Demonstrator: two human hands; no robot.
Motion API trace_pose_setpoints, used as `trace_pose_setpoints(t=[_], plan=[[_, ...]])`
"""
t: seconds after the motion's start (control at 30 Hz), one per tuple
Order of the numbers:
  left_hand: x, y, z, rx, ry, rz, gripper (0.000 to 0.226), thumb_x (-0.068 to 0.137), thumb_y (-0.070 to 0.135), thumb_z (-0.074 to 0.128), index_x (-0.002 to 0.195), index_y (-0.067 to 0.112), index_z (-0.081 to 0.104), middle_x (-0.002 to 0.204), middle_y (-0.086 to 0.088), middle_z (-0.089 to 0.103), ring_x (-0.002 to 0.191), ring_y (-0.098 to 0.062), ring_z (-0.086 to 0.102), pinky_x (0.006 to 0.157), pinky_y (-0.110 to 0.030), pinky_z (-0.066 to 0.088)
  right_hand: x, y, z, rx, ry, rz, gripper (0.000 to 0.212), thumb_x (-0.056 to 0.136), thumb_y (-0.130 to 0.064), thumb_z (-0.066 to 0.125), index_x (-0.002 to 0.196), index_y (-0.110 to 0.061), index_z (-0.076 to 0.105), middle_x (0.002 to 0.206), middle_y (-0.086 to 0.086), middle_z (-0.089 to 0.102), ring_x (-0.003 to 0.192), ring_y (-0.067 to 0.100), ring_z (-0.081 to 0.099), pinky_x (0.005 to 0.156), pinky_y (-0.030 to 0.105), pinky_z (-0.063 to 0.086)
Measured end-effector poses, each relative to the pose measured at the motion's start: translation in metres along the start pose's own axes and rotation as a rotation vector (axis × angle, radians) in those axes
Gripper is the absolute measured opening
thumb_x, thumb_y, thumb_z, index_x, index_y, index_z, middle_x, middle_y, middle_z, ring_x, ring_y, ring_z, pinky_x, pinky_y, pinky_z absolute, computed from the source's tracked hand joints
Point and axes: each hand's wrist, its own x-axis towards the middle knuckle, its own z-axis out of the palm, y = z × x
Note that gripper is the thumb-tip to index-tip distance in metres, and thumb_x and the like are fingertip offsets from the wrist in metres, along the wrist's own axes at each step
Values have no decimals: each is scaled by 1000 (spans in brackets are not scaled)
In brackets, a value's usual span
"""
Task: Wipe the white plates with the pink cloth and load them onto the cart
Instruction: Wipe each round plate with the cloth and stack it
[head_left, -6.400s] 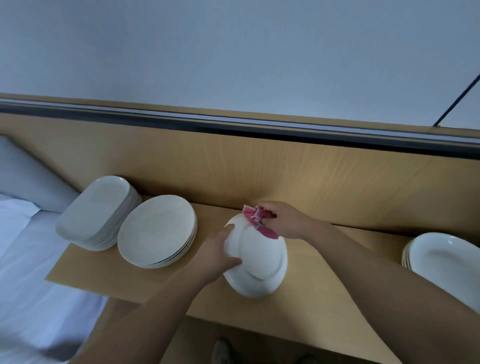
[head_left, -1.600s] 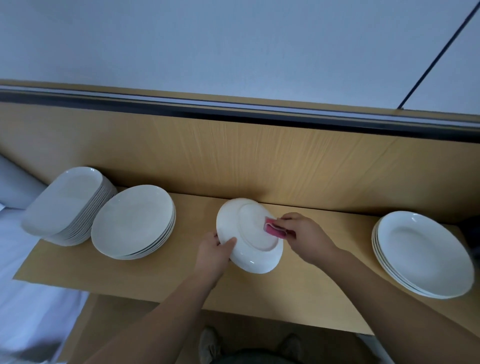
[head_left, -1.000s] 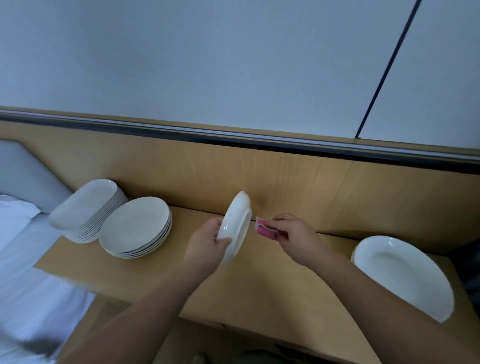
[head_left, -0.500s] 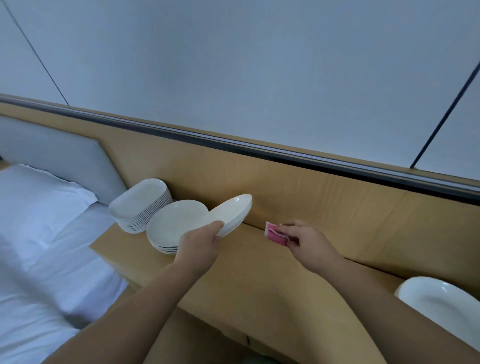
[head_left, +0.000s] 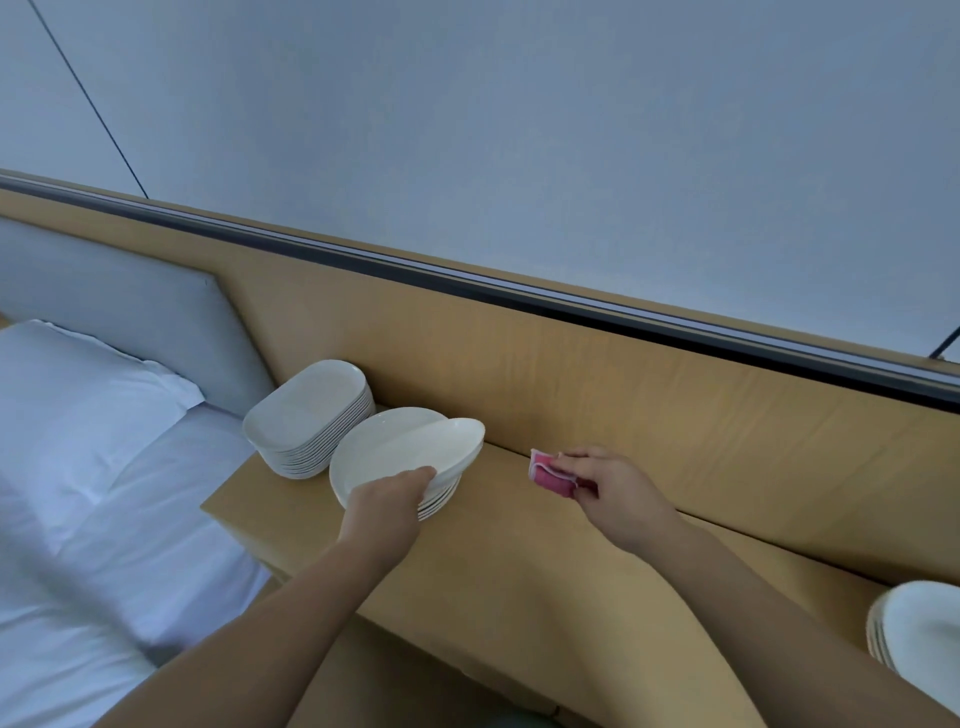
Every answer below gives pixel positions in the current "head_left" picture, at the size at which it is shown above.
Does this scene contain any person's right hand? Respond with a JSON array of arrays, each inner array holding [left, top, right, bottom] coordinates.
[[552, 445, 684, 557]]

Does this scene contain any person's left hand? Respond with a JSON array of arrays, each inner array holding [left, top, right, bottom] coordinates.
[[337, 466, 438, 572]]

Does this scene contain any pink cleaning cloth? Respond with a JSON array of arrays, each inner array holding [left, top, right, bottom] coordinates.
[[528, 447, 599, 500]]

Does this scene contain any pile of white oblong plates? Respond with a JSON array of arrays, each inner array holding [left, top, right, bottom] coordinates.
[[243, 360, 377, 480]]

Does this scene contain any stack of white round plates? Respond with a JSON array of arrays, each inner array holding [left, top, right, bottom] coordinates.
[[865, 580, 960, 714]]

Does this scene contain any person's left forearm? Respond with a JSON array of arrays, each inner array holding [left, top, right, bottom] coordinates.
[[97, 543, 399, 728]]

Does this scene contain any person's right forearm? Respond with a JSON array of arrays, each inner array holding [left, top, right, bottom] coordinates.
[[645, 517, 960, 728]]

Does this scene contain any white bed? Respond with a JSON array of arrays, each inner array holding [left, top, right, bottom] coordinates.
[[0, 402, 275, 728]]

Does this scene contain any grey upholstered headboard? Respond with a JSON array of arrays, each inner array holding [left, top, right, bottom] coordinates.
[[0, 217, 276, 419]]

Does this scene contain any white pillow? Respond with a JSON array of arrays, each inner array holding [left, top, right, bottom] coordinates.
[[0, 318, 206, 557]]

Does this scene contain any black wall rail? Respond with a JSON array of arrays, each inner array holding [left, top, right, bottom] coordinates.
[[0, 172, 960, 410]]

